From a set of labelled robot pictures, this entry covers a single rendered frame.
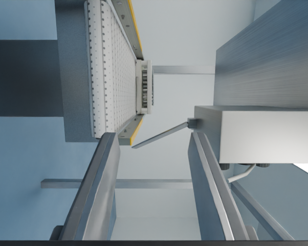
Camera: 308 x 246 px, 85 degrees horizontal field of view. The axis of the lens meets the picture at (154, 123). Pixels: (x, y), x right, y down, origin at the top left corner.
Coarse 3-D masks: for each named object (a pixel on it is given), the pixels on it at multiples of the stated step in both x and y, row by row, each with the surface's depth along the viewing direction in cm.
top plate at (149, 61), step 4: (148, 60) 74; (148, 64) 74; (148, 68) 75; (148, 72) 75; (148, 76) 75; (148, 80) 75; (148, 84) 76; (148, 88) 76; (148, 92) 76; (148, 96) 76; (148, 100) 77; (148, 104) 77; (148, 108) 77; (148, 112) 78
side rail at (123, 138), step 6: (144, 114) 84; (132, 120) 61; (138, 120) 61; (126, 126) 47; (132, 126) 47; (120, 132) 39; (126, 132) 39; (132, 132) 39; (120, 138) 34; (126, 138) 34; (120, 144) 34; (126, 144) 34
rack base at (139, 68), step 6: (138, 60) 74; (138, 66) 74; (138, 72) 75; (138, 78) 75; (138, 84) 76; (138, 90) 76; (138, 96) 76; (138, 102) 77; (138, 108) 77; (138, 114) 78
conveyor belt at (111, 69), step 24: (96, 0) 30; (96, 24) 30; (96, 48) 31; (120, 48) 42; (96, 72) 32; (120, 72) 42; (96, 96) 32; (120, 96) 42; (96, 120) 33; (120, 120) 42
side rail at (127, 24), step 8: (112, 0) 30; (120, 0) 30; (120, 8) 33; (128, 8) 33; (120, 16) 36; (128, 16) 36; (128, 24) 40; (128, 32) 45; (136, 40) 51; (136, 48) 60; (136, 56) 71
